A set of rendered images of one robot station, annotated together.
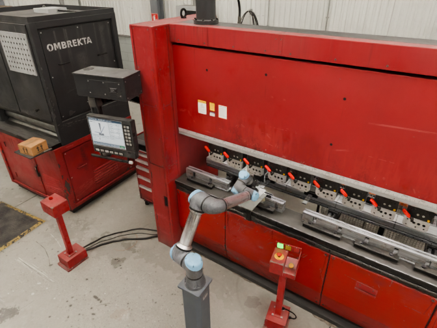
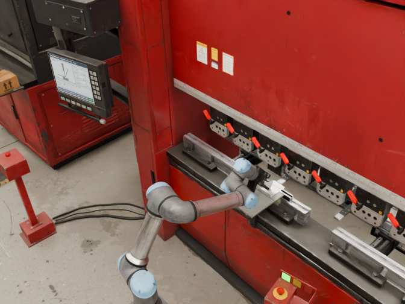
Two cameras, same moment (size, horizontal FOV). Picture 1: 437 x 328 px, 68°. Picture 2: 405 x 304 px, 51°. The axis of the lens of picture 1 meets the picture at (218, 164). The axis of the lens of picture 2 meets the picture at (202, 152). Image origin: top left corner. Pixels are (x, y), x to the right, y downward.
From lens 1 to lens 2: 0.61 m
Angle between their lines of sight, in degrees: 14
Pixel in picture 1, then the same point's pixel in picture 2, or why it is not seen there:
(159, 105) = (141, 45)
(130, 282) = (97, 276)
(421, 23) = not seen: outside the picture
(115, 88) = (78, 17)
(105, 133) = (70, 78)
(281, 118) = (307, 85)
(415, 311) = not seen: outside the picture
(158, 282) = not seen: hidden behind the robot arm
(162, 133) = (146, 85)
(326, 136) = (374, 126)
